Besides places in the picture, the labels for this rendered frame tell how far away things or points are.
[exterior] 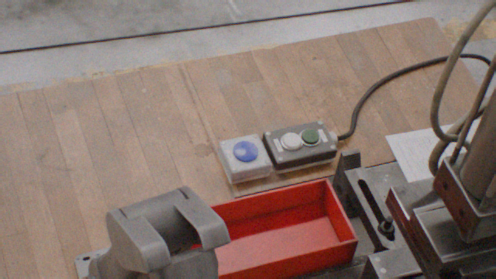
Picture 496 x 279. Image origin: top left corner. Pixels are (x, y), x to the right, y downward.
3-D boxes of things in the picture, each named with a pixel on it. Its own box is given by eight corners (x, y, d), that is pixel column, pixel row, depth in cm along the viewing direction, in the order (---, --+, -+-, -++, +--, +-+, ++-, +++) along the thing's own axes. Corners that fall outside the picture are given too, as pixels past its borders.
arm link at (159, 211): (148, 296, 133) (201, 235, 104) (101, 314, 131) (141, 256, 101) (132, 253, 134) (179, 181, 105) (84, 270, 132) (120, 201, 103)
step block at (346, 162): (331, 187, 158) (341, 151, 151) (347, 183, 159) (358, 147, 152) (347, 218, 154) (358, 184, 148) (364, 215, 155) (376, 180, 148)
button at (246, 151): (229, 149, 158) (229, 142, 157) (252, 145, 160) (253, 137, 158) (236, 169, 156) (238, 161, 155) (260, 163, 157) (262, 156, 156)
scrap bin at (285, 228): (169, 236, 149) (170, 213, 144) (321, 200, 156) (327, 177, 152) (193, 304, 142) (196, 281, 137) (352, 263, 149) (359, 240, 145)
